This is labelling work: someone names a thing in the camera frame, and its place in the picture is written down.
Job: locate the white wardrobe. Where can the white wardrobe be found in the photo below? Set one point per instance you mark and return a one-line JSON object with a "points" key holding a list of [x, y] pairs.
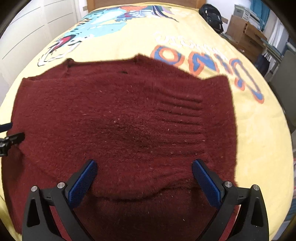
{"points": [[37, 24]]}

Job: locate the dark red knit sweater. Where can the dark red knit sweater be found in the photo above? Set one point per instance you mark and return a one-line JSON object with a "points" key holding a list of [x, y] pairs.
{"points": [[144, 122]]}

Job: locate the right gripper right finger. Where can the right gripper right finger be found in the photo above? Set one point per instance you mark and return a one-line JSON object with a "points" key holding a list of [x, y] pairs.
{"points": [[251, 222]]}

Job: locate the black backpack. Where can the black backpack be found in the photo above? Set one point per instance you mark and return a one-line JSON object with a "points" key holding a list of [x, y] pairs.
{"points": [[212, 16]]}

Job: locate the brown wooden drawer cabinet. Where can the brown wooden drawer cabinet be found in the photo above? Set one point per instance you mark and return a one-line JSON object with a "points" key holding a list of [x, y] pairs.
{"points": [[246, 38]]}

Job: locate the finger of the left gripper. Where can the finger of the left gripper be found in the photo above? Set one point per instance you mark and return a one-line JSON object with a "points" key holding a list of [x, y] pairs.
{"points": [[5, 127], [9, 141]]}

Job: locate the grey green chair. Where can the grey green chair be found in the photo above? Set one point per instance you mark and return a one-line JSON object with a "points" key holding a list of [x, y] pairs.
{"points": [[283, 85]]}

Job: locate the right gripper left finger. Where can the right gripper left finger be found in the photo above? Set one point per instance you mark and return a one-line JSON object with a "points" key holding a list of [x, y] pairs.
{"points": [[38, 220]]}

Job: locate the yellow dinosaur print bedspread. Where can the yellow dinosaur print bedspread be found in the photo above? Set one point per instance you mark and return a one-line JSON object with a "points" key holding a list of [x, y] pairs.
{"points": [[121, 31]]}

